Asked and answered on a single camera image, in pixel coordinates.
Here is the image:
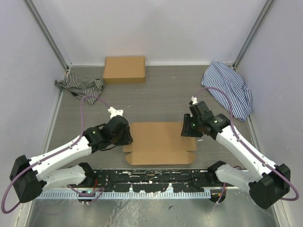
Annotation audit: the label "cardboard box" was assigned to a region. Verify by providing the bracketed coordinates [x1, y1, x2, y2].
[123, 122, 197, 166]
[103, 56, 145, 84]

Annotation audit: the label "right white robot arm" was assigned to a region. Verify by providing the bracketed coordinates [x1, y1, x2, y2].
[181, 97, 291, 210]

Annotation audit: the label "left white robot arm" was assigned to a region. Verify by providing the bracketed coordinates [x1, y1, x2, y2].
[9, 115, 133, 203]

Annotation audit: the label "folded closed cardboard box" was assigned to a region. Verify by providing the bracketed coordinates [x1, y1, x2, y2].
[103, 56, 145, 84]

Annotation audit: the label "blue white striped cloth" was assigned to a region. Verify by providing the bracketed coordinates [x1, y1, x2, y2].
[201, 61, 253, 122]

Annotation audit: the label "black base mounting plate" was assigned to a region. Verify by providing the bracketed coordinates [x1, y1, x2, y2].
[78, 169, 223, 193]

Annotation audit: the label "black white striped cloth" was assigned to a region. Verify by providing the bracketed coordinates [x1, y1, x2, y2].
[54, 72, 105, 105]

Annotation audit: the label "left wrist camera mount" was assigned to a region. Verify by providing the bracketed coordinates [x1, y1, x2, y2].
[107, 106, 124, 119]

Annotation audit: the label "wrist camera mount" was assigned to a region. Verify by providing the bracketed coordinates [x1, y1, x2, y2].
[107, 106, 124, 119]
[189, 96, 198, 105]

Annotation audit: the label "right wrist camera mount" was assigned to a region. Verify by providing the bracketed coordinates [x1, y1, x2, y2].
[189, 96, 198, 105]

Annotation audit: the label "aluminium front rail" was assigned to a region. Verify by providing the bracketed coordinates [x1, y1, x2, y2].
[22, 169, 282, 190]

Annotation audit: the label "slotted grey cable duct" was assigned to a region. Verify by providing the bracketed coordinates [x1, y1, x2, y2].
[37, 190, 211, 200]

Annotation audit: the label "left aluminium frame post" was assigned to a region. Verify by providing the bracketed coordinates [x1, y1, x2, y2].
[23, 0, 70, 70]

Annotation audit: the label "aluminium frame post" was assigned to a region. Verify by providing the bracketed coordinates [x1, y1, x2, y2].
[232, 0, 276, 69]
[23, 0, 70, 70]

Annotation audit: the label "right aluminium frame post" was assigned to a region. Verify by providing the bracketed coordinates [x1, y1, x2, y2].
[232, 0, 276, 69]

